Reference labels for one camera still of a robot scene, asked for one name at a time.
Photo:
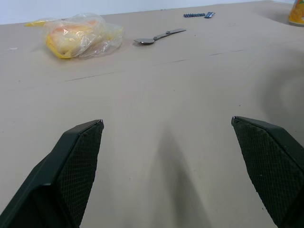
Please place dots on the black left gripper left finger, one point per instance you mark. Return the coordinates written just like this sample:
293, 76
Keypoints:
61, 173

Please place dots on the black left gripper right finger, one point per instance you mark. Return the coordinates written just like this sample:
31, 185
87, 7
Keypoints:
270, 166

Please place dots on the yellow plastic bag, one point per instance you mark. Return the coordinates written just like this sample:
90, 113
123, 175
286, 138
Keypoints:
78, 35

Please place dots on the yellow printed cup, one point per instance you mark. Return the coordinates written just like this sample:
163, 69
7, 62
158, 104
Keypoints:
296, 13

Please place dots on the blue striped small packet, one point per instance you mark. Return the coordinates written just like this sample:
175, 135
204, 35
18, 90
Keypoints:
210, 14

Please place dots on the folding metal spoon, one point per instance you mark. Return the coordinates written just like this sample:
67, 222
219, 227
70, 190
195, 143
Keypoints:
158, 36

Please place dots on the blue beaded strip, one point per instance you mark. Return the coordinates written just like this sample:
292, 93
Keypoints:
193, 15

